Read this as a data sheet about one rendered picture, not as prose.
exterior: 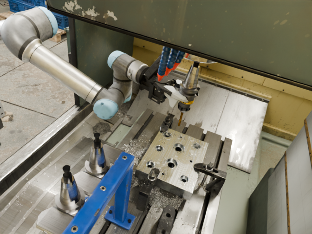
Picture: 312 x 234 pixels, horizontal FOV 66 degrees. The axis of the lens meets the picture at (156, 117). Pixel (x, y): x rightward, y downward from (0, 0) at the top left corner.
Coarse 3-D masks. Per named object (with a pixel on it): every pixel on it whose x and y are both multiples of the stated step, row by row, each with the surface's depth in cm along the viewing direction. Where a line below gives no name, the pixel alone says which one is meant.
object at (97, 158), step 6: (102, 144) 59; (96, 150) 57; (102, 150) 59; (90, 156) 60; (96, 156) 58; (102, 156) 59; (90, 162) 60; (96, 162) 59; (102, 162) 60; (96, 168) 60; (102, 168) 61
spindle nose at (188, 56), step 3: (171, 48) 63; (186, 54) 60; (189, 54) 60; (183, 57) 61; (186, 57) 61; (189, 57) 60; (192, 57) 60; (195, 57) 60; (198, 57) 60; (192, 60) 61; (195, 60) 60; (198, 60) 60; (201, 60) 60; (204, 60) 60; (207, 60) 60; (210, 60) 60
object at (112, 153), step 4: (104, 144) 69; (108, 144) 70; (104, 148) 68; (108, 148) 68; (112, 148) 68; (116, 148) 69; (104, 152) 67; (108, 152) 67; (112, 152) 67; (116, 152) 67; (120, 152) 68; (108, 156) 66; (112, 156) 66; (116, 156) 66; (112, 160) 65
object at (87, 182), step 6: (78, 174) 60; (84, 174) 60; (78, 180) 59; (84, 180) 59; (90, 180) 59; (96, 180) 60; (84, 186) 58; (90, 186) 58; (96, 186) 58; (84, 192) 57; (90, 192) 57
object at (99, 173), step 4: (108, 160) 64; (88, 164) 62; (108, 164) 63; (88, 168) 61; (104, 168) 62; (108, 168) 63; (88, 172) 61; (92, 172) 60; (96, 172) 60; (100, 172) 60; (104, 172) 61; (100, 176) 62
